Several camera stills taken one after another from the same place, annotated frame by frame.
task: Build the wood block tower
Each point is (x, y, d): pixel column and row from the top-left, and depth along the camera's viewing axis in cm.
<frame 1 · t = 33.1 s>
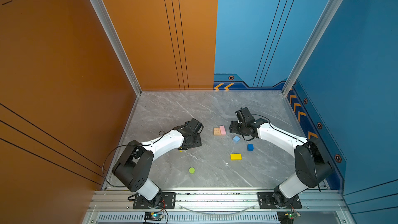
left hand: (197, 141, 90), fingers open
right hand: (232, 128, 91), fingers open
plain wooden plank block: (216, 128, 99), point 2 cm above the table
engraved wooden plank block: (217, 132, 98), on the table
light pink rectangular block: (223, 130, 98), point 2 cm above the table
green cylinder block: (192, 170, 83), on the table
yellow rectangular block: (236, 156, 89), on the table
light blue cube block: (236, 139, 93), point 3 cm above the table
dark blue cube block: (250, 147, 93), on the table

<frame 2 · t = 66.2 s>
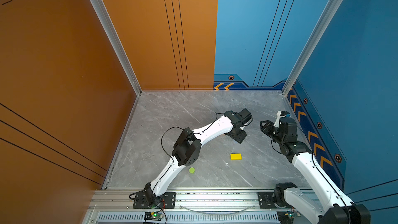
left hand: (238, 136, 90), fingers open
right hand: (260, 122, 82), fingers open
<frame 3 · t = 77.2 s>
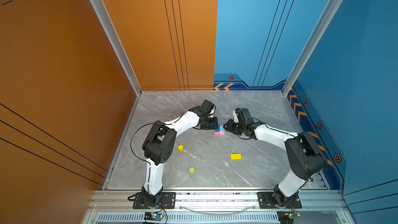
left hand: (218, 125, 93), fingers closed
right hand: (222, 126, 93), fingers open
dark pink rectangular block: (217, 133, 96), point 3 cm above the table
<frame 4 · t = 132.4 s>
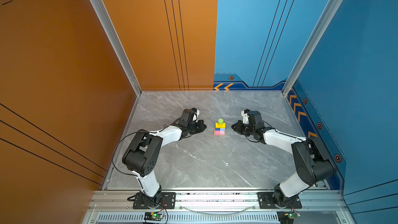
left hand: (207, 124, 93), fingers closed
right hand: (230, 126, 92), fingers closed
yellow rectangular block: (218, 125, 93), point 8 cm above the table
